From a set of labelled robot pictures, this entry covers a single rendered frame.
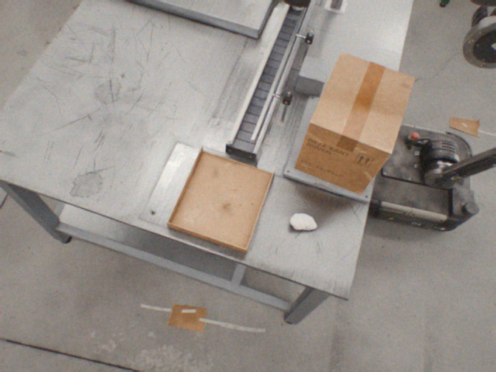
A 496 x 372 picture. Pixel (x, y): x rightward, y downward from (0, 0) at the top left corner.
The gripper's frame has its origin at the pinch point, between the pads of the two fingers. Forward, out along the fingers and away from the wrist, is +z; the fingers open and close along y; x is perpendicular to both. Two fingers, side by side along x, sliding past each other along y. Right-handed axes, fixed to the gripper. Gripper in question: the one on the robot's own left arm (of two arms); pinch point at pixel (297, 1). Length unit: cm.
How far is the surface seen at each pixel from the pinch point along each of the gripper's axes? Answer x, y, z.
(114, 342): 164, 34, -13
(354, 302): 122, -69, 21
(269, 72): 30.1, 0.6, -17.3
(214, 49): 27.2, 25.4, -8.3
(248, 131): 52, 0, -35
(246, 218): 77, -9, -50
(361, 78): 25, -29, -45
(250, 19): 11.9, 15.8, -2.4
